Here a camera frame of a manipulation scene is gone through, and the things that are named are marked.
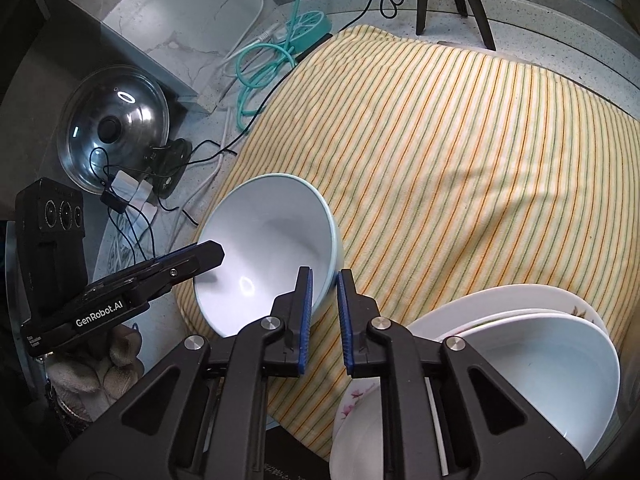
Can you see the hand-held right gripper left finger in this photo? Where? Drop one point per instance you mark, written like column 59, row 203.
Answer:
column 306, row 320

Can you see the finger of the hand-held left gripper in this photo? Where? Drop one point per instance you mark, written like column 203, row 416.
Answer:
column 195, row 262

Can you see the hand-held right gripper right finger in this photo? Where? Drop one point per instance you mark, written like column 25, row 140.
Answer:
column 345, row 320

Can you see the light blue bowl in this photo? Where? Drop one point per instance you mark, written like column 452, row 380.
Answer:
column 270, row 230

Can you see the person's left hand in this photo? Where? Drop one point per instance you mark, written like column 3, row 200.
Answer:
column 115, row 355

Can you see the white charger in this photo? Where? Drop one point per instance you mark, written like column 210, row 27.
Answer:
column 144, row 192
column 125, row 182

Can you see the white plate pink flower print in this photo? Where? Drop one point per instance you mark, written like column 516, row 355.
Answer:
column 360, row 440

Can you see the glass pot lid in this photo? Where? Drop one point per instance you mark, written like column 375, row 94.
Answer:
column 130, row 120

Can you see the large white bowl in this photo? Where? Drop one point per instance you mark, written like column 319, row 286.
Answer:
column 525, row 385

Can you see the yellow striped cloth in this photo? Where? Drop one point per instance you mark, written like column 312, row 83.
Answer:
column 450, row 160

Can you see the round teal power strip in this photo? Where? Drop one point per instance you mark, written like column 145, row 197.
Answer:
column 312, row 27

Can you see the black phone mount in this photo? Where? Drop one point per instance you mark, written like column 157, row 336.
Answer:
column 172, row 155

